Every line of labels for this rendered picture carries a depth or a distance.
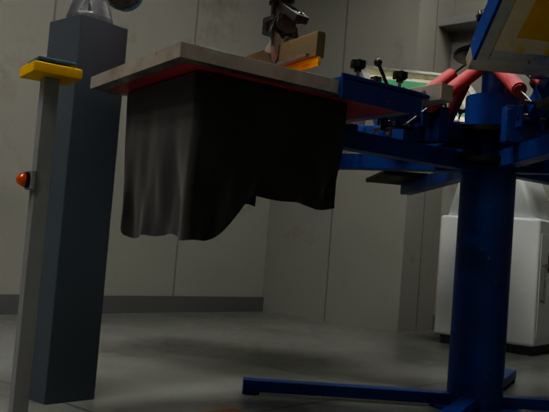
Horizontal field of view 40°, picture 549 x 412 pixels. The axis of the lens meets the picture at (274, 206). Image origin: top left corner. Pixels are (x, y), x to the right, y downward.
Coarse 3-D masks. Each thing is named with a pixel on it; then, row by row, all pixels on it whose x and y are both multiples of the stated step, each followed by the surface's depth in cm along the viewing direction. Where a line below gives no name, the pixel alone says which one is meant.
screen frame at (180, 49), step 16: (176, 48) 180; (192, 48) 180; (208, 48) 183; (128, 64) 203; (144, 64) 195; (160, 64) 187; (176, 64) 186; (208, 64) 183; (224, 64) 185; (240, 64) 188; (256, 64) 190; (272, 64) 193; (96, 80) 222; (112, 80) 212; (128, 80) 209; (272, 80) 195; (288, 80) 196; (304, 80) 199; (320, 80) 202; (336, 80) 205; (336, 96) 209; (400, 112) 224
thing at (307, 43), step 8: (320, 32) 215; (296, 40) 222; (304, 40) 219; (312, 40) 216; (320, 40) 215; (280, 48) 229; (288, 48) 225; (296, 48) 222; (304, 48) 218; (312, 48) 215; (320, 48) 214; (248, 56) 244; (256, 56) 240; (264, 56) 236; (280, 56) 228; (288, 56) 225; (312, 56) 215; (320, 56) 215
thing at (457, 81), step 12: (444, 72) 278; (456, 72) 282; (468, 72) 266; (480, 72) 268; (492, 72) 265; (456, 84) 261; (468, 84) 265; (504, 84) 251; (516, 84) 243; (456, 96) 305; (516, 96) 245; (432, 108) 255; (456, 108) 310; (372, 132) 297
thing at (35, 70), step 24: (24, 72) 200; (48, 72) 196; (72, 72) 199; (48, 96) 200; (48, 120) 200; (48, 144) 200; (48, 168) 200; (48, 192) 200; (24, 264) 199; (24, 288) 197; (24, 312) 196; (24, 336) 196; (24, 360) 196; (24, 384) 196; (24, 408) 196
